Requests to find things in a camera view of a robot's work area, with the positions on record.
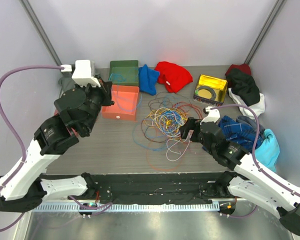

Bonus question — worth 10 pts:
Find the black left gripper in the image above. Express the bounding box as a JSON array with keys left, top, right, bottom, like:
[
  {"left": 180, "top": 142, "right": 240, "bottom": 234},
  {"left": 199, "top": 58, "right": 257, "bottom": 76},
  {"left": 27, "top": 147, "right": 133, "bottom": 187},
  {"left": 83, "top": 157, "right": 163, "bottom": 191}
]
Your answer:
[{"left": 75, "top": 75, "right": 116, "bottom": 134}]

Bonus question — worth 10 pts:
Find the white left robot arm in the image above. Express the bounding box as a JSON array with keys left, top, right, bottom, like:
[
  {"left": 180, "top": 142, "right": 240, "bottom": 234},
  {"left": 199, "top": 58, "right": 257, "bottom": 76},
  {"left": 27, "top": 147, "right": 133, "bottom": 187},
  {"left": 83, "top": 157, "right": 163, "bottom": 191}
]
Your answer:
[{"left": 0, "top": 81, "right": 114, "bottom": 213}]

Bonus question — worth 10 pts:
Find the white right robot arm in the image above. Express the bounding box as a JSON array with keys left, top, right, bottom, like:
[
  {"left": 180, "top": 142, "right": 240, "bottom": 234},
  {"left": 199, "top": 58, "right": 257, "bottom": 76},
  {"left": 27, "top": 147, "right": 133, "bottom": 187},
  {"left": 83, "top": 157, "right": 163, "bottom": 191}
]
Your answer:
[{"left": 179, "top": 117, "right": 300, "bottom": 236}]

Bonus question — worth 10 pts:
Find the orange plastic tray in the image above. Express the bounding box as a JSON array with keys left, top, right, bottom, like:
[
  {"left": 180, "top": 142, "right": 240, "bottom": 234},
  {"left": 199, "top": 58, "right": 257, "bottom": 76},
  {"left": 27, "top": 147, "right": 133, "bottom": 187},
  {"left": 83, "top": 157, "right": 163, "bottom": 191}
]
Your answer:
[{"left": 101, "top": 85, "right": 140, "bottom": 122}]

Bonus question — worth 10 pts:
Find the grey cloth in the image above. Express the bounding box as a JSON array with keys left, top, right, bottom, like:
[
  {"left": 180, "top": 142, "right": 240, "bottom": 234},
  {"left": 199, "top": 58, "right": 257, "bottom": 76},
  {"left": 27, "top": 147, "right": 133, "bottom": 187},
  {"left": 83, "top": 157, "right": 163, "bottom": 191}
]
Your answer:
[{"left": 58, "top": 75, "right": 76, "bottom": 95}]

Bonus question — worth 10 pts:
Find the green plastic tray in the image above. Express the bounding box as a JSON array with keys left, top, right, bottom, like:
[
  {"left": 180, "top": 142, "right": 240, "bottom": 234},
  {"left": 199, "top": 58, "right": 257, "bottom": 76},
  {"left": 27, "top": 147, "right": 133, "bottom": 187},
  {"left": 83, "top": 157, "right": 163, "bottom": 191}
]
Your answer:
[{"left": 108, "top": 60, "right": 139, "bottom": 87}]

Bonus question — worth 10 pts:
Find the gold tin box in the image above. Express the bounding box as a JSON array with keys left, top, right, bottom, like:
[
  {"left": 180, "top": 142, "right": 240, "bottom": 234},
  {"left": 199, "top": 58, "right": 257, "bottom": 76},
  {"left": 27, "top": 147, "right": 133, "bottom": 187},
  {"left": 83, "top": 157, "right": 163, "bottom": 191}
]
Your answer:
[{"left": 193, "top": 74, "right": 228, "bottom": 107}]

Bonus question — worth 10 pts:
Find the blue plaid cloth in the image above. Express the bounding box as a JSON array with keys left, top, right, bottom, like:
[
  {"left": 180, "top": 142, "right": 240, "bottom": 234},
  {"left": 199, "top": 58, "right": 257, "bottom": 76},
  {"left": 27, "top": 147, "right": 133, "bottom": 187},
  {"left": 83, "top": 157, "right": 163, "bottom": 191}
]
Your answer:
[{"left": 217, "top": 115, "right": 257, "bottom": 153}]

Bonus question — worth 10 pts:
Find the royal blue cloth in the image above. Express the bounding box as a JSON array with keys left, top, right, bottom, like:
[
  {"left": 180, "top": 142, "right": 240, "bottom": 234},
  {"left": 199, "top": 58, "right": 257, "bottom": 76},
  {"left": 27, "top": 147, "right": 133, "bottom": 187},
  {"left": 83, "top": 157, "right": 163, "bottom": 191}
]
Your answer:
[{"left": 138, "top": 64, "right": 160, "bottom": 96}]

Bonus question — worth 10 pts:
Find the black cloth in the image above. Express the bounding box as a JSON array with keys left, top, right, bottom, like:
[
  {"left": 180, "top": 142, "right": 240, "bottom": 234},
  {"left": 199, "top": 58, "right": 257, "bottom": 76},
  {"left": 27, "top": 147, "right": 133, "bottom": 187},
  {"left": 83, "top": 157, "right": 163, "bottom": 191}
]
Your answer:
[{"left": 226, "top": 68, "right": 261, "bottom": 107}]

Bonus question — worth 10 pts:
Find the white cloth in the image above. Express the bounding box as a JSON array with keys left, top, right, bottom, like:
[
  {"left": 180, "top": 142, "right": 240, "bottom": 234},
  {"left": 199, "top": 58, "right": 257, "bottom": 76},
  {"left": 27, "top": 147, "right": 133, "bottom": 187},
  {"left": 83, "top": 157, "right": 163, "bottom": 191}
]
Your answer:
[{"left": 228, "top": 88, "right": 266, "bottom": 120}]

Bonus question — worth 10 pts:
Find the cyan cloth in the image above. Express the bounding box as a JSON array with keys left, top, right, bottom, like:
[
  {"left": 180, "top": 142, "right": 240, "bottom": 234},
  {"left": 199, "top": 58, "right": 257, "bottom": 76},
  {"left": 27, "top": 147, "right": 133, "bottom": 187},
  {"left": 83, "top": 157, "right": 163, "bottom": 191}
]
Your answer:
[{"left": 255, "top": 129, "right": 280, "bottom": 173}]

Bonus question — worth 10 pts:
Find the dark red cloth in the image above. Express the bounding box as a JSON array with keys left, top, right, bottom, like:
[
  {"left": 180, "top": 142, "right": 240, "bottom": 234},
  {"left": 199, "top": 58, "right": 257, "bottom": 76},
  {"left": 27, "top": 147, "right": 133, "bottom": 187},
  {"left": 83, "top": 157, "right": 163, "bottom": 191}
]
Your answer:
[{"left": 225, "top": 63, "right": 252, "bottom": 76}]

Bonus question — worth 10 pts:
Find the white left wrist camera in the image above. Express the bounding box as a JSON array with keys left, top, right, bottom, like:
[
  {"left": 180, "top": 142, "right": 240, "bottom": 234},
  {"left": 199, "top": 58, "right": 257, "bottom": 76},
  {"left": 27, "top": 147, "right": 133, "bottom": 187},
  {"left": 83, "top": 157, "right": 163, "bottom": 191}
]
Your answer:
[{"left": 60, "top": 59, "right": 101, "bottom": 87}]

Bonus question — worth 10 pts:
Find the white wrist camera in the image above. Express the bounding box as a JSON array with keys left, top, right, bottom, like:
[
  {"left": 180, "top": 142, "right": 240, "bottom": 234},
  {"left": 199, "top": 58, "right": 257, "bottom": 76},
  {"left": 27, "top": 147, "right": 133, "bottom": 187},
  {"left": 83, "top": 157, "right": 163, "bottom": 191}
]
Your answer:
[
  {"left": 200, "top": 106, "right": 221, "bottom": 125},
  {"left": 60, "top": 59, "right": 101, "bottom": 87}
]

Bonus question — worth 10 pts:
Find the white wire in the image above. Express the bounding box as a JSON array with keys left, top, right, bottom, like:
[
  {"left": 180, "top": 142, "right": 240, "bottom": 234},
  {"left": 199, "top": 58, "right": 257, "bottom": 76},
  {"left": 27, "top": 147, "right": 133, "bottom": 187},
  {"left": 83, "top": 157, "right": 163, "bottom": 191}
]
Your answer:
[{"left": 149, "top": 109, "right": 191, "bottom": 163}]

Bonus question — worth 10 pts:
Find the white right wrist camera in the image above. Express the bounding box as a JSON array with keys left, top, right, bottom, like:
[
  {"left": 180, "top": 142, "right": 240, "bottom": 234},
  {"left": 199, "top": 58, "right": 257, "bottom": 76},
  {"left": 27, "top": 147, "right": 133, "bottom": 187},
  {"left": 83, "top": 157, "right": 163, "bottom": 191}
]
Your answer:
[{"left": 200, "top": 106, "right": 221, "bottom": 125}]

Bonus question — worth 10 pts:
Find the yellow wire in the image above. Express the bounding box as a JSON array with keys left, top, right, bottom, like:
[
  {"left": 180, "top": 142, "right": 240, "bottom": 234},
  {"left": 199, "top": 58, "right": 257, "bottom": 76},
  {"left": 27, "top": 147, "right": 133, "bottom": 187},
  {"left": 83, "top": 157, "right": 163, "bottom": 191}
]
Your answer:
[{"left": 142, "top": 107, "right": 188, "bottom": 137}]

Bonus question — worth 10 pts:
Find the brown wire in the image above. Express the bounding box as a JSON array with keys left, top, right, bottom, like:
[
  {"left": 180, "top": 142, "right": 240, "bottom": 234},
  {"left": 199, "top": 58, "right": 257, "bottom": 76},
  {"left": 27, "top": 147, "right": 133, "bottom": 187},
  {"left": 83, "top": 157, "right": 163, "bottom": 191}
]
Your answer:
[{"left": 144, "top": 91, "right": 191, "bottom": 144}]

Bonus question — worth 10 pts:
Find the orange wire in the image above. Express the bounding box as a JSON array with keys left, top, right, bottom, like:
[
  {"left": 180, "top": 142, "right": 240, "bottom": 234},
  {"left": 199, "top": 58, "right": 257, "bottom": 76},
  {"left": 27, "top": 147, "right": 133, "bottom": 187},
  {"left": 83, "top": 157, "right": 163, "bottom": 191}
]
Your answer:
[{"left": 141, "top": 109, "right": 188, "bottom": 172}]

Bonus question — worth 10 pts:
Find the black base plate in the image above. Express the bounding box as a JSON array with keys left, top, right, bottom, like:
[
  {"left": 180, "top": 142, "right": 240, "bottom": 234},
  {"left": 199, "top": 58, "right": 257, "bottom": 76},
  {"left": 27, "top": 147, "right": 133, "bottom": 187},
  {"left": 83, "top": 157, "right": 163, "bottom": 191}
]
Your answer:
[{"left": 67, "top": 171, "right": 241, "bottom": 205}]

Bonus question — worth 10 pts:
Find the white slotted cable duct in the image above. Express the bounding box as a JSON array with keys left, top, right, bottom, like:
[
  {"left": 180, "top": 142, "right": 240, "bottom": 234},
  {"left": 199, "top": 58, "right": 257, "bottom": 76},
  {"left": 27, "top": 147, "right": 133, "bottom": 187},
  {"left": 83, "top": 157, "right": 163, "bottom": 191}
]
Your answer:
[{"left": 33, "top": 201, "right": 220, "bottom": 213}]

